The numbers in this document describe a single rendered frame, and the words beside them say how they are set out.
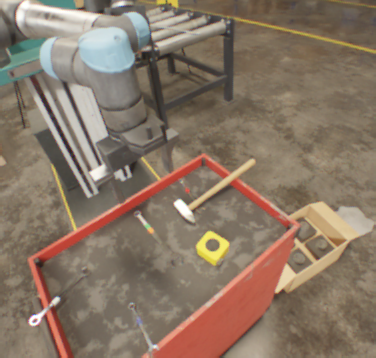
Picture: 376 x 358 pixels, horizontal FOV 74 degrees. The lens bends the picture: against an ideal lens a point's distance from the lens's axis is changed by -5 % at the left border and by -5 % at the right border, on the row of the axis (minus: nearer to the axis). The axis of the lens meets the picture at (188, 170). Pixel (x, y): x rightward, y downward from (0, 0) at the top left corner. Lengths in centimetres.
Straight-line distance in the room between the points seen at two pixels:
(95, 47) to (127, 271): 64
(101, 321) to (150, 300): 14
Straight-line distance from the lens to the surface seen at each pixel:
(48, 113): 156
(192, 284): 80
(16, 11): 83
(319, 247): 176
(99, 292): 86
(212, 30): 278
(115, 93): 43
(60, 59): 50
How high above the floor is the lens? 164
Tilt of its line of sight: 44 degrees down
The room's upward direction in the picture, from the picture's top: 8 degrees counter-clockwise
